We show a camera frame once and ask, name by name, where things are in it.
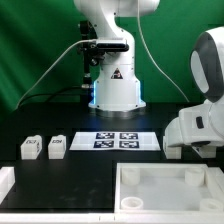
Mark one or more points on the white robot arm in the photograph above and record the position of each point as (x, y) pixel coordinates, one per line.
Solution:
(117, 90)

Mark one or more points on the white square table top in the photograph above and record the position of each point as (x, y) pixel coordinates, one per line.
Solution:
(172, 188)

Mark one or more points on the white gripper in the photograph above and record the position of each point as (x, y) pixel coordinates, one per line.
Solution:
(200, 125)

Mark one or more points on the white sheet with tags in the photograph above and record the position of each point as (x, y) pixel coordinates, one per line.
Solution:
(134, 141)

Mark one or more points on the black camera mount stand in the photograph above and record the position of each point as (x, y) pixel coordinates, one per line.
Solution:
(89, 59)

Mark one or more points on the white left edge bracket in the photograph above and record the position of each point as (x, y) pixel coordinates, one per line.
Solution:
(7, 180)

